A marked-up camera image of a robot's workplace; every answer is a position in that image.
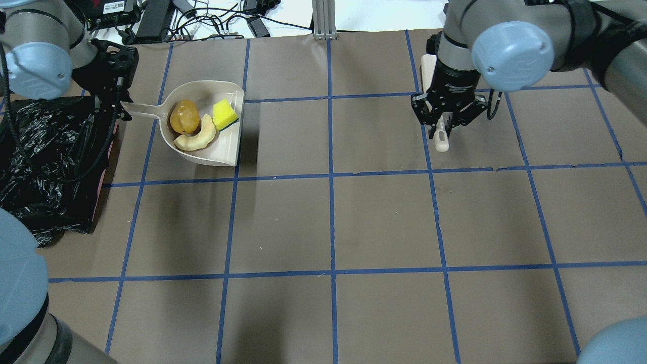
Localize brown round potato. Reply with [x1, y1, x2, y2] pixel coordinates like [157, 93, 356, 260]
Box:
[169, 99, 201, 134]

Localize aluminium frame post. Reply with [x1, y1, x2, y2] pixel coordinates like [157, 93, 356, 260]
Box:
[312, 0, 338, 40]

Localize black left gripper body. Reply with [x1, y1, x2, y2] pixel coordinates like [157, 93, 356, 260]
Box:
[72, 39, 140, 117]

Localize white hand brush black bristles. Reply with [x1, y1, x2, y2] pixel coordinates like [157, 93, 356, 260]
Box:
[420, 54, 450, 153]

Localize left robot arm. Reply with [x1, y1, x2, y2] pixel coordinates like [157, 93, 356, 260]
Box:
[2, 1, 138, 363]

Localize bin with black bag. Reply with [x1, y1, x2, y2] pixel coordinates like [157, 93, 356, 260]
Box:
[1, 96, 116, 247]

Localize beige plastic dustpan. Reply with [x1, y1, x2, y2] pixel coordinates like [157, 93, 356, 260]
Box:
[121, 80, 245, 166]

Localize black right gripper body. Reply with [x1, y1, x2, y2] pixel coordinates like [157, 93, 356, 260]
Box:
[410, 60, 490, 136]

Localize black power brick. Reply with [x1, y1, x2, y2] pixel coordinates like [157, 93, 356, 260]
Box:
[135, 1, 175, 43]

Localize pale yellow peel piece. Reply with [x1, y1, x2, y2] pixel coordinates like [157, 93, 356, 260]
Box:
[173, 114, 219, 151]

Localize yellow sponge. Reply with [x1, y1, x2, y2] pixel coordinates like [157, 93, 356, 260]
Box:
[212, 99, 240, 131]

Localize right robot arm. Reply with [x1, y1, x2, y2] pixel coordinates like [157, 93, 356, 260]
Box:
[407, 1, 645, 363]

